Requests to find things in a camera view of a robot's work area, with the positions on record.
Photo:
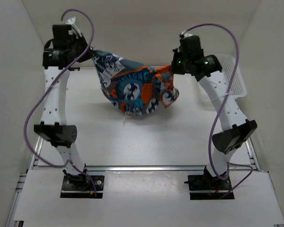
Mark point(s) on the white plastic mesh basket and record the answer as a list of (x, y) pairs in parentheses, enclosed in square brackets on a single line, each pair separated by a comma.
[(238, 88)]

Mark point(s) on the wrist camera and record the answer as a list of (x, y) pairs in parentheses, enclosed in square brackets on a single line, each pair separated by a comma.
[(189, 43), (63, 32)]

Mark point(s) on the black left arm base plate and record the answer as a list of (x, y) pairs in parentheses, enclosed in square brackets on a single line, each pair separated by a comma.
[(82, 187)]

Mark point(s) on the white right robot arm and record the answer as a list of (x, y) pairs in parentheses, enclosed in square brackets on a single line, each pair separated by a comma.
[(231, 127)]

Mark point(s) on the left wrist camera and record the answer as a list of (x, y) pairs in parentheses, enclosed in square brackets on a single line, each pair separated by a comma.
[(63, 32)]

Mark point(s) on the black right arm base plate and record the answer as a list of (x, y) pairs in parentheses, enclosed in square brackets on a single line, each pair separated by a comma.
[(201, 188)]

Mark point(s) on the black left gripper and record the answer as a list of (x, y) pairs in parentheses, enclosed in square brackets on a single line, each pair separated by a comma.
[(89, 54)]

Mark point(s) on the aluminium frame rail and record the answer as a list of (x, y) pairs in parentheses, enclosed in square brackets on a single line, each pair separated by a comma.
[(143, 196)]

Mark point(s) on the colourful patterned shorts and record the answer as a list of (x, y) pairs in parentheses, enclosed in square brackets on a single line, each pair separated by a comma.
[(134, 88)]

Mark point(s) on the small dark blue label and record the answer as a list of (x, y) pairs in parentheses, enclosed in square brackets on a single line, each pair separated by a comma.
[(75, 69)]

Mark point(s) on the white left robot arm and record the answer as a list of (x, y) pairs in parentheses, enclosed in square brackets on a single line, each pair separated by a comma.
[(60, 53)]

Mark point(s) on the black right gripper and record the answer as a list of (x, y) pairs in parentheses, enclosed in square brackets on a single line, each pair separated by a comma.
[(176, 54)]

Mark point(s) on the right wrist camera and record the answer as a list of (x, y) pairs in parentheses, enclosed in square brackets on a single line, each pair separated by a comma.
[(189, 43)]

